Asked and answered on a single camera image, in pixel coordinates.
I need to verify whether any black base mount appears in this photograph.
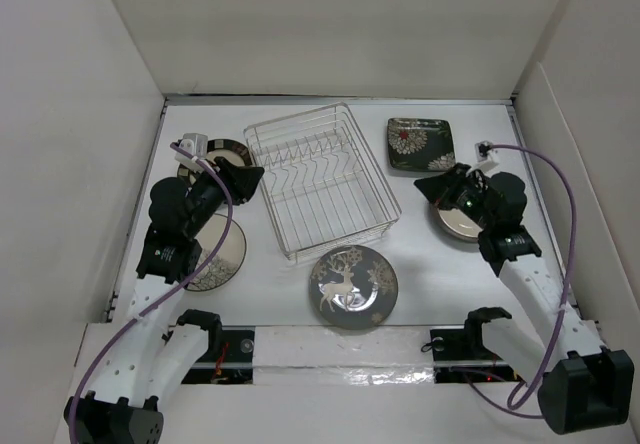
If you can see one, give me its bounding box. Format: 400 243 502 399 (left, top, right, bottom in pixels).
421 327 521 384
182 327 255 385

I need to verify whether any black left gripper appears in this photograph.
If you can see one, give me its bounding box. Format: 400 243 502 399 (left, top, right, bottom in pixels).
183 156 262 237

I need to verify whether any metal wire dish rack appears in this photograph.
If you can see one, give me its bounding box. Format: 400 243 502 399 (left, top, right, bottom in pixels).
244 102 401 261

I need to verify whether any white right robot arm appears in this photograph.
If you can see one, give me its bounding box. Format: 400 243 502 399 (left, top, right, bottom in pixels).
414 164 634 435

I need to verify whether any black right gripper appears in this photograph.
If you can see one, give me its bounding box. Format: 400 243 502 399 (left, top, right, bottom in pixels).
413 162 495 230

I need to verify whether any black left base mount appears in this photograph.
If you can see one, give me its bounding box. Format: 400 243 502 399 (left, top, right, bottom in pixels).
182 327 255 385

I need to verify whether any cream plate checkered dark rim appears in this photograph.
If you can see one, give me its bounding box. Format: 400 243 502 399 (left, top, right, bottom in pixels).
176 139 253 186

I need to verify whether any grey reindeer round plate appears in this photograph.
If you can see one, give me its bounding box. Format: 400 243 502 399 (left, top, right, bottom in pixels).
308 245 399 331

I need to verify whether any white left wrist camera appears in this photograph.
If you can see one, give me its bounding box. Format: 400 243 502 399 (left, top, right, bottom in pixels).
178 133 208 159

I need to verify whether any black floral square plate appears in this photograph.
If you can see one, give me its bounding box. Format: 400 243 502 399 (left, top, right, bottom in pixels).
386 118 456 173

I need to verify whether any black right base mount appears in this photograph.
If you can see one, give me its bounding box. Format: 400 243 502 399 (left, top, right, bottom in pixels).
421 327 521 384

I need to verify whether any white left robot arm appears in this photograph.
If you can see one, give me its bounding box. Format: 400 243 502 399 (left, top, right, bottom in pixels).
64 157 264 443

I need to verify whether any cream plate tree pattern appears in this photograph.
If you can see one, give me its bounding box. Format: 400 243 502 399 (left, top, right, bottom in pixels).
186 214 247 292

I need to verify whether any cream plate brown rim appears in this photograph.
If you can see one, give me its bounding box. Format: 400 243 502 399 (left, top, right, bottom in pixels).
428 204 481 243

